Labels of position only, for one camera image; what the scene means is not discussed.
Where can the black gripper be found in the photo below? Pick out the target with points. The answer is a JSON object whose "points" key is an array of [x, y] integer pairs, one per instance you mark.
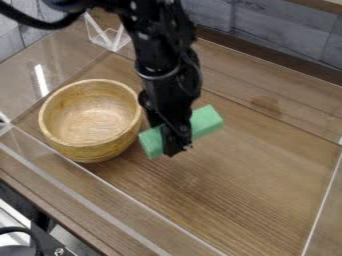
{"points": [[166, 98]]}

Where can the black metal table bracket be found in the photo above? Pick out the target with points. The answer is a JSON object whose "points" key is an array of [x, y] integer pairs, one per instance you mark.
{"points": [[51, 246]]}

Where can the clear acrylic corner bracket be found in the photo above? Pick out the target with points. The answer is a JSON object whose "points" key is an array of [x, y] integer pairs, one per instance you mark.
{"points": [[111, 39]]}

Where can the clear acrylic tray wall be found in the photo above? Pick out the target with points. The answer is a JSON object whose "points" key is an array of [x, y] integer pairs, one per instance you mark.
{"points": [[254, 192]]}

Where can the green rectangular block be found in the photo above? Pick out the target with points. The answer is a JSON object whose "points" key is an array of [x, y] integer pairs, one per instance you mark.
{"points": [[206, 121]]}

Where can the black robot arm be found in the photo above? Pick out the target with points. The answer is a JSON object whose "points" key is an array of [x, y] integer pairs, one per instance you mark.
{"points": [[162, 33]]}

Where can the wooden bowl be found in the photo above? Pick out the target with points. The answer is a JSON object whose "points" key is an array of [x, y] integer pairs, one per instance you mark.
{"points": [[90, 120]]}

